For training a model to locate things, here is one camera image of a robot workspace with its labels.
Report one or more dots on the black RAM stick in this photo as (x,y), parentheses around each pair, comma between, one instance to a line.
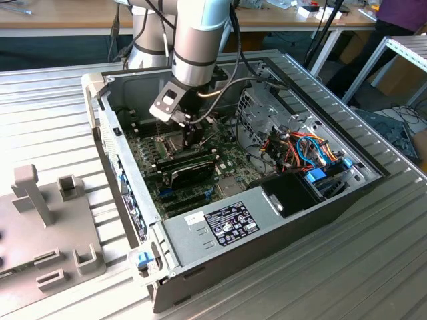
(187,164)
(183,156)

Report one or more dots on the black graphics card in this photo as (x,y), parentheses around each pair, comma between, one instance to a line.
(193,175)

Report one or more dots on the green motherboard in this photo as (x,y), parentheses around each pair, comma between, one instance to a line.
(233,166)

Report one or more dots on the blue expansion slot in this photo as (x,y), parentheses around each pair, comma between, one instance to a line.
(165,192)

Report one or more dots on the black expansion slot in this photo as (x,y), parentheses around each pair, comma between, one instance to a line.
(185,199)
(188,207)

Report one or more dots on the grey chipset heatsink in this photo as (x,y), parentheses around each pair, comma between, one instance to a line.
(230,187)

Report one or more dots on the silver metal drive cage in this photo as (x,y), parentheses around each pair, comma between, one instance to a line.
(257,113)

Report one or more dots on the grey power supply unit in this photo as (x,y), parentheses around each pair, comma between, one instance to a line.
(187,243)

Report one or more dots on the blue disk carrier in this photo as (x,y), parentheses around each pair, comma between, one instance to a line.
(315,176)

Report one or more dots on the blue case latch tab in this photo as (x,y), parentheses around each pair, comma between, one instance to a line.
(142,260)

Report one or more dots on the grey PC case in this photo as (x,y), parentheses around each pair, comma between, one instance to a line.
(250,273)

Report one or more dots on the white box on desk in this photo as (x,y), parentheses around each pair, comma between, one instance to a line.
(304,12)

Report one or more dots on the black tripod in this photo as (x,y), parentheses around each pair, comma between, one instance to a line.
(326,26)

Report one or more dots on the cardboard box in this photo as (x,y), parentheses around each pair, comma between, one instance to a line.
(400,80)
(350,50)
(421,145)

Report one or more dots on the wooden desk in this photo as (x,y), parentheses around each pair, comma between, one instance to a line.
(50,16)

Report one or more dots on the dark panel on floor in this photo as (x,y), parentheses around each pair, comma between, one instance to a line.
(383,133)

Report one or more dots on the grey parts rack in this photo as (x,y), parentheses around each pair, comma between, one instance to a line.
(26,240)

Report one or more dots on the person in purple top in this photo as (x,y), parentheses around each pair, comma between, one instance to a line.
(400,13)

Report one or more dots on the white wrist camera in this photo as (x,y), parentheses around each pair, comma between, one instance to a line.
(159,112)

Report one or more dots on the black camera bracket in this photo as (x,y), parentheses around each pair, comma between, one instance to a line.
(180,91)

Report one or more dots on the silver metal bracket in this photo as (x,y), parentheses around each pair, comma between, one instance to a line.
(265,71)

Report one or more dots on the aluminium frame table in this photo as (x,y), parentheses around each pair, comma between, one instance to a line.
(410,50)

